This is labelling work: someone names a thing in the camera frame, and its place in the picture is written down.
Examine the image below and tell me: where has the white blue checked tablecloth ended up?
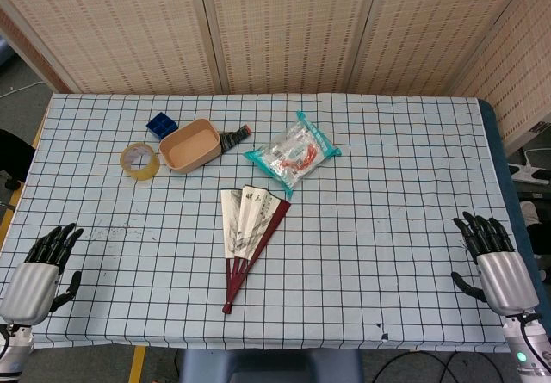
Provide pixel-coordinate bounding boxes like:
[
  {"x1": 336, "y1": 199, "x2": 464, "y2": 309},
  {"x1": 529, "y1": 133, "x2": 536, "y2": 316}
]
[{"x1": 0, "y1": 92, "x2": 544, "y2": 352}]

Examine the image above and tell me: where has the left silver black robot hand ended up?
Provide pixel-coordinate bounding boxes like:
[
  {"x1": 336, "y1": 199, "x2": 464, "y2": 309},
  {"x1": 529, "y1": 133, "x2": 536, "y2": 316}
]
[{"x1": 0, "y1": 223, "x2": 84, "y2": 326}]

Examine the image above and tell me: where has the blue plastic block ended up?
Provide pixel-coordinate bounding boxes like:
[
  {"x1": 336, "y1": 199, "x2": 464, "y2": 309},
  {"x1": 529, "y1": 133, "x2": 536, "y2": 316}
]
[{"x1": 145, "y1": 111, "x2": 180, "y2": 139}]

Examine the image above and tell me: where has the teal clear plastic snack bag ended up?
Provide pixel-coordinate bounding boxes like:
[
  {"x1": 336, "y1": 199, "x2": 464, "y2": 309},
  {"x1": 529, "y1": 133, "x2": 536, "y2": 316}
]
[{"x1": 243, "y1": 109, "x2": 343, "y2": 201}]

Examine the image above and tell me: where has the yellow clear tape roll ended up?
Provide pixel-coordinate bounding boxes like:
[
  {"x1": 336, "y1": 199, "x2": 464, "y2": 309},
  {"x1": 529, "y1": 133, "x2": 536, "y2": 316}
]
[{"x1": 119, "y1": 142, "x2": 161, "y2": 182}]

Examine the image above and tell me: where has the black red marker clip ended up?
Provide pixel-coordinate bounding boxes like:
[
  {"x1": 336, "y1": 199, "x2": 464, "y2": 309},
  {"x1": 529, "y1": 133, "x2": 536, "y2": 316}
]
[{"x1": 218, "y1": 124, "x2": 252, "y2": 155}]

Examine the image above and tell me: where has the beige bamboo folding screen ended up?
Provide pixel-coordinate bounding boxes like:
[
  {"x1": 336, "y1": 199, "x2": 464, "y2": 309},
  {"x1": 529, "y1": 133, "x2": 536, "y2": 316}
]
[{"x1": 0, "y1": 0, "x2": 551, "y2": 154}]

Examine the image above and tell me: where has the black floor cable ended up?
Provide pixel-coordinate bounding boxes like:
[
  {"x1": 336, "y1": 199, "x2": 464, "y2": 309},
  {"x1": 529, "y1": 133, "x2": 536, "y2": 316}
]
[{"x1": 370, "y1": 350, "x2": 511, "y2": 383}]

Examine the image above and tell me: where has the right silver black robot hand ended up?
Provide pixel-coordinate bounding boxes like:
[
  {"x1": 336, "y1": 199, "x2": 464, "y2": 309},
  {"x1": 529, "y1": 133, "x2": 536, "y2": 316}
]
[{"x1": 450, "y1": 211, "x2": 541, "y2": 317}]

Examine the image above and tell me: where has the black object at table edge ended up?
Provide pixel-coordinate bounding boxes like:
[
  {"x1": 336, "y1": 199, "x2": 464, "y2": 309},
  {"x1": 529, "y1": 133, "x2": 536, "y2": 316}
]
[{"x1": 0, "y1": 128, "x2": 36, "y2": 188}]

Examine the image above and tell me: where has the blue grey chair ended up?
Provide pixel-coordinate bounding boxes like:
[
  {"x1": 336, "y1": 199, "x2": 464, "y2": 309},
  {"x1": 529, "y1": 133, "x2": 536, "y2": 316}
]
[{"x1": 177, "y1": 348, "x2": 363, "y2": 383}]

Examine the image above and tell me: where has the red ribbed paper folding fan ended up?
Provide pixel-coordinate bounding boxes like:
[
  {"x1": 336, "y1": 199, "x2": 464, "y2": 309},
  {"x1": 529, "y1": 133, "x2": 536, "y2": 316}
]
[{"x1": 220, "y1": 184, "x2": 292, "y2": 315}]

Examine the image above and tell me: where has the tan oval wooden box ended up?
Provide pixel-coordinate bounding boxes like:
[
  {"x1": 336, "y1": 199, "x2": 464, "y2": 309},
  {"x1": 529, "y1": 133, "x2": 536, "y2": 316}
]
[{"x1": 158, "y1": 118, "x2": 222, "y2": 175}]

